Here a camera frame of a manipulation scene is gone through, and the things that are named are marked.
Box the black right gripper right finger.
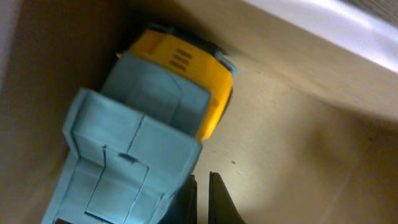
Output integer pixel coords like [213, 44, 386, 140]
[208, 172, 246, 224]

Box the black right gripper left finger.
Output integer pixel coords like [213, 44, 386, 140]
[159, 175, 197, 224]

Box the yellow grey toy truck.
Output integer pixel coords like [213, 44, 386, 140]
[42, 24, 237, 223]

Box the pink cardboard box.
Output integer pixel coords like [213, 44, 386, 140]
[1, 1, 397, 223]

